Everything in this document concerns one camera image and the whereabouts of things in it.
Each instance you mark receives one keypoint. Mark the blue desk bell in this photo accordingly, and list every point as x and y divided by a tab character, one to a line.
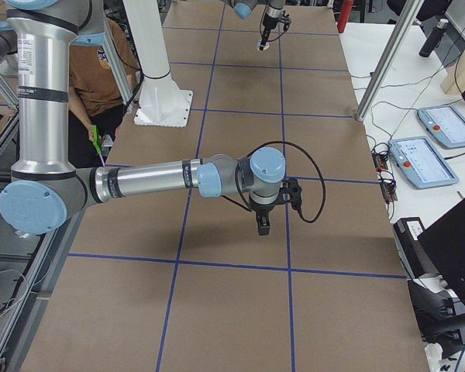
262	46

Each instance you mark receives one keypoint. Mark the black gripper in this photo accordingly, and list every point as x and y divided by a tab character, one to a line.
267	22
262	209

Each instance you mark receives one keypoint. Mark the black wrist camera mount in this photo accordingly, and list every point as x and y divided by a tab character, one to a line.
290	193
285	20

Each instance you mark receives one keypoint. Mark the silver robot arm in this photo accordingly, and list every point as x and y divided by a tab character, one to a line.
46	189

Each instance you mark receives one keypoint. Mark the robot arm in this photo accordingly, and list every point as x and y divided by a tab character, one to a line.
273	15

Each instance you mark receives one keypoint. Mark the brown paper table mat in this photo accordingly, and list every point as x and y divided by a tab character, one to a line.
172	281

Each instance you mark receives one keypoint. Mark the wooden board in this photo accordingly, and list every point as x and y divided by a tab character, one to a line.
454	82

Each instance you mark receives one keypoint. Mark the black box with label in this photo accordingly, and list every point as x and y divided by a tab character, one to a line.
406	233

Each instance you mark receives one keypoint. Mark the orange black usb hub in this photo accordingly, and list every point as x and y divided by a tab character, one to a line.
380	161

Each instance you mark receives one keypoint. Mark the near teach pendant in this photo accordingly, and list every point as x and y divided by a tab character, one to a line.
421	163

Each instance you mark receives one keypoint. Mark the far teach pendant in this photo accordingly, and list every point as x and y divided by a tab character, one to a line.
445	124

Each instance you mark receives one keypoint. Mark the black water bottle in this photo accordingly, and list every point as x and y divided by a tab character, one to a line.
434	38

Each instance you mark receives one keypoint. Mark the black usb hub lower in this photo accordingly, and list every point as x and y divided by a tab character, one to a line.
388	190

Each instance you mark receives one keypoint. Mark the green handheld tool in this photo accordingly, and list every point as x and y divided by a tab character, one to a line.
97	143

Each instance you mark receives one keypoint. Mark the black laptop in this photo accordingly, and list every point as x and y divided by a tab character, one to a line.
444	244

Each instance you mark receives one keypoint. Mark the person in brown shirt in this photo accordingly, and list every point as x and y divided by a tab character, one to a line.
94	100

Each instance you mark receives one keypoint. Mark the aluminium frame post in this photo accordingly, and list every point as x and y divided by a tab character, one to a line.
396	39

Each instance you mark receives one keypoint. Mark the teach pendant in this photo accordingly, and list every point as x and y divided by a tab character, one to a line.
445	124
421	163

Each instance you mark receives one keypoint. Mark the red fire extinguisher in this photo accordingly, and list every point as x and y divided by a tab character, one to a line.
344	15

